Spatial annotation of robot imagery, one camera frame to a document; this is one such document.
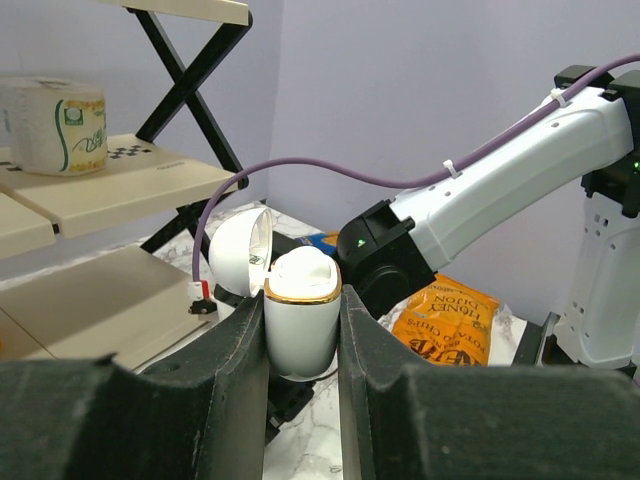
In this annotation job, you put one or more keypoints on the blue Doritos chip bag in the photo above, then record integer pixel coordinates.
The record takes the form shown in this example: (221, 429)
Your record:
(324, 241)

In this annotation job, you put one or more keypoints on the cream printed mug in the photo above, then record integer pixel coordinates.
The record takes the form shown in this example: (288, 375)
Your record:
(56, 127)

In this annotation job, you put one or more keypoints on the beige three-tier shelf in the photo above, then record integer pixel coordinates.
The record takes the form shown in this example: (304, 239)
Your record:
(128, 303)

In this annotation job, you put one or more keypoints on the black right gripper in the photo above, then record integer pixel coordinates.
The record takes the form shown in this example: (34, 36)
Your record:
(286, 398)

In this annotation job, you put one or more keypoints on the white earbud charging case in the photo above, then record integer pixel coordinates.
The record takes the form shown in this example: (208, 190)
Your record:
(301, 289)

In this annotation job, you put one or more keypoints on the orange snack bag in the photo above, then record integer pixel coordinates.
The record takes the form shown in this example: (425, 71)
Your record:
(448, 323)

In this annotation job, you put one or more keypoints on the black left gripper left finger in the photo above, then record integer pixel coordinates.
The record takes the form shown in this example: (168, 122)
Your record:
(199, 413)

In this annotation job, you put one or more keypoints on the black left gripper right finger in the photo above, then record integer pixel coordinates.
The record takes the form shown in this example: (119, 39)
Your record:
(404, 418)

